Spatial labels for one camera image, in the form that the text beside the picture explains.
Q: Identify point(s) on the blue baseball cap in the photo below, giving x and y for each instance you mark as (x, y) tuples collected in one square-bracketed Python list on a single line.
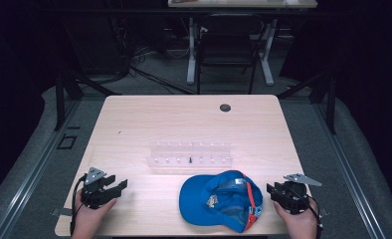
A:
[(200, 202)]

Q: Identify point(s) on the black metal stand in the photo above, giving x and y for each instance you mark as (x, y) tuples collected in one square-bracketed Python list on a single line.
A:
[(60, 99), (331, 103)]

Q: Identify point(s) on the round grey table grommet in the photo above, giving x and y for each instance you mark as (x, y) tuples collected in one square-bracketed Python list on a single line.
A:
[(225, 107)]

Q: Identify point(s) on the person's right hand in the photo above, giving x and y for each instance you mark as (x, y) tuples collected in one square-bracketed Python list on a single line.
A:
[(300, 225)]

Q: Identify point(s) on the person's left hand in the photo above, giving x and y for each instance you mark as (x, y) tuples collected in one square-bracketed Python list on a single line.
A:
[(88, 220)]

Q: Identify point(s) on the black tape strip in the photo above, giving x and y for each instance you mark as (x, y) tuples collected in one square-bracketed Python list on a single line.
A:
[(73, 127)]

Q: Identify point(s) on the white-legged desk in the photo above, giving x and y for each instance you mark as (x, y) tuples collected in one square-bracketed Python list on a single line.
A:
[(243, 3)]

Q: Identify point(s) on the black tape square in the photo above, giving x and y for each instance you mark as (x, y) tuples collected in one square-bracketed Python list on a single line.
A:
[(66, 142)]

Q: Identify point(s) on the clear acrylic peg rack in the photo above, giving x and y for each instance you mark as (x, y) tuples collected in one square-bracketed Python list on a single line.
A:
[(190, 154)]

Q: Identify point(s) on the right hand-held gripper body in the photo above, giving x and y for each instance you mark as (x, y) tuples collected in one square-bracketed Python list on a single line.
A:
[(295, 199)]

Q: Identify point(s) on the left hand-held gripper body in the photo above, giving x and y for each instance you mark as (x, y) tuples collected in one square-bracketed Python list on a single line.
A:
[(94, 194)]

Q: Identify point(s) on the black chair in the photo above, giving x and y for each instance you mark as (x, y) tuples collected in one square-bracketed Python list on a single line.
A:
[(227, 46)]

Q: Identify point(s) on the grey metal floor rail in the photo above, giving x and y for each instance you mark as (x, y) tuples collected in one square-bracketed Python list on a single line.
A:
[(31, 172), (350, 172)]

